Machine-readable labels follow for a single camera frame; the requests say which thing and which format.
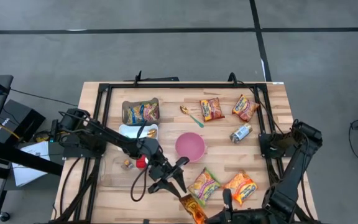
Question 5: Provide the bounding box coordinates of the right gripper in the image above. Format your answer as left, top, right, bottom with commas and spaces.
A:
206, 188, 272, 224

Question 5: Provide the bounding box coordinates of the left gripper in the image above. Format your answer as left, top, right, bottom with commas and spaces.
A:
147, 154, 190, 198

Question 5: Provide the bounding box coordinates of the orange chicken ramen packet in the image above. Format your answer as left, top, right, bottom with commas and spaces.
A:
223, 169, 259, 206

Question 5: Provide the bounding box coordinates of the lime chili shrimp ramen packet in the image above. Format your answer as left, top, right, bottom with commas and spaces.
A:
140, 103, 160, 123
187, 167, 222, 208

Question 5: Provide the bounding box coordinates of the dark orange ramen packet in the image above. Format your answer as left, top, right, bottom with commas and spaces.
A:
178, 194, 208, 224

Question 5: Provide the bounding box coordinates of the glass jar white lid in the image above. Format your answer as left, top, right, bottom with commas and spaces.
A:
229, 123, 254, 144

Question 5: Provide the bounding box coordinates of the pink bowl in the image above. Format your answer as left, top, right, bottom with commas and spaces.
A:
175, 132, 207, 163

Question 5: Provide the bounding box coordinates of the clear plastic bin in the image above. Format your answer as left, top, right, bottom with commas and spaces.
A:
99, 155, 155, 189

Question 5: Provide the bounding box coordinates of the white plastic bin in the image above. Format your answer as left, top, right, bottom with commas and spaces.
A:
118, 123, 159, 141

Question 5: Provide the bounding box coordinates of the grey translucent plastic bin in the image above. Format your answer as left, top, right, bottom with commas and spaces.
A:
121, 98, 161, 126

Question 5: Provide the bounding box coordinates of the dark red ramen packet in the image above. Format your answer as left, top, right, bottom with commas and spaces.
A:
200, 97, 226, 122

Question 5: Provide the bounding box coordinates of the orange red ramen packet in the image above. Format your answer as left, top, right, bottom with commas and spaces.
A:
231, 94, 260, 123

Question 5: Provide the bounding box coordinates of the white paper sheet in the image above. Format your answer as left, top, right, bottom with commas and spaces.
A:
11, 141, 52, 187

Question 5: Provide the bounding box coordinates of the black box white print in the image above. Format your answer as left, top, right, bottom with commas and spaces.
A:
0, 98, 47, 147

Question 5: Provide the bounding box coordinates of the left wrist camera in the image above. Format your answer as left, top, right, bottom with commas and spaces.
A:
137, 136, 161, 158

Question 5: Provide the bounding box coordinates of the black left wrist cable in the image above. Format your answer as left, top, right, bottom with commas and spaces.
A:
130, 164, 151, 203

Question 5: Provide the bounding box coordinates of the yellow cable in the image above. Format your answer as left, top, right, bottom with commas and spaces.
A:
0, 122, 21, 140

